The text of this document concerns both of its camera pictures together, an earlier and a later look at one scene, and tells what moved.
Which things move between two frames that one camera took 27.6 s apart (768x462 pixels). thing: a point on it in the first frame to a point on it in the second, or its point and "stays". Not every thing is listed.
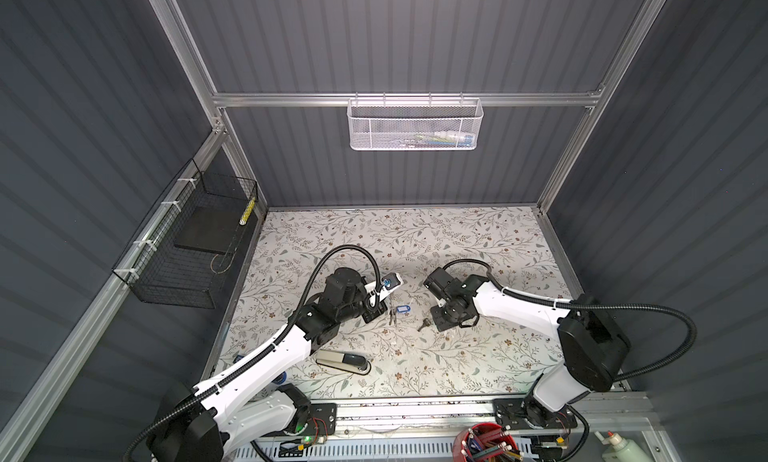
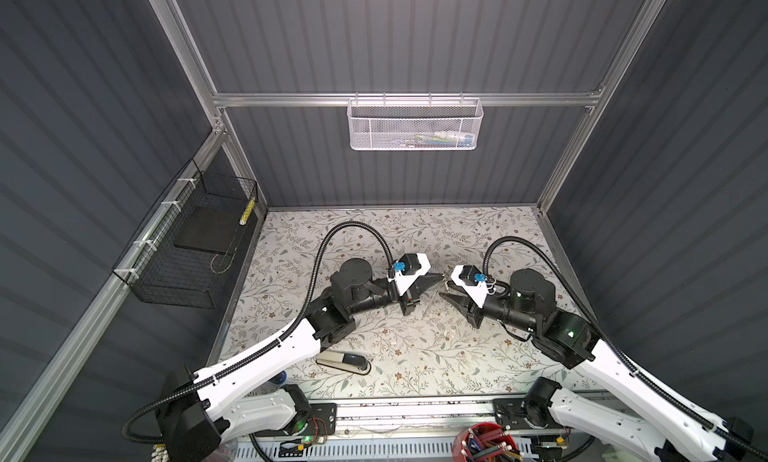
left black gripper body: x=368 y=315 to x=406 y=300
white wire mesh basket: x=414 y=124 stays
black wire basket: x=180 y=254 stays
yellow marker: x=243 y=220 stays
